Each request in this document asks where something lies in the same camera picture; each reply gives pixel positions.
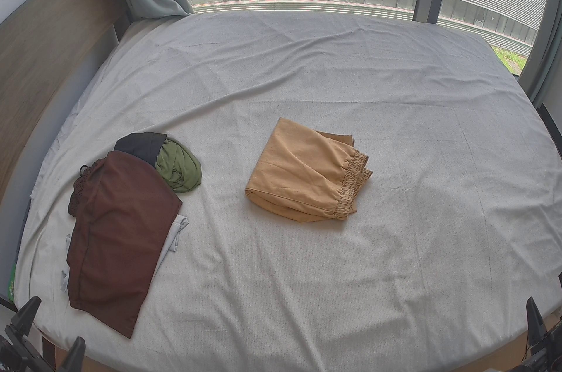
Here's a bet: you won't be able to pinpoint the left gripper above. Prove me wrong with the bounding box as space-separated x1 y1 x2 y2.
0 296 87 372

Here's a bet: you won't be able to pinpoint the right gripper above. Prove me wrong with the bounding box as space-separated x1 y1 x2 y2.
525 296 562 372

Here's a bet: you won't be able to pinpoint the tan shorts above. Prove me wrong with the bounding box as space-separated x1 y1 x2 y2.
244 117 374 224

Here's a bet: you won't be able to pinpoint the bed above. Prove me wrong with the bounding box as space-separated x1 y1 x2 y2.
0 0 562 372

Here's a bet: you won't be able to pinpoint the brown shorts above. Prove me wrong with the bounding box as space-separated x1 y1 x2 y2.
67 151 183 339

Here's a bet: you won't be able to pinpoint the pale blue garment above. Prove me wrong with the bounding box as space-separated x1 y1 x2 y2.
61 214 190 292

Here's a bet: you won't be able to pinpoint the black garment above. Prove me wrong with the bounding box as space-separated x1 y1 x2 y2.
113 132 169 169

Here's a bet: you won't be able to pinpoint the green garment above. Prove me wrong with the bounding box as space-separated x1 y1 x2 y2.
155 136 203 193

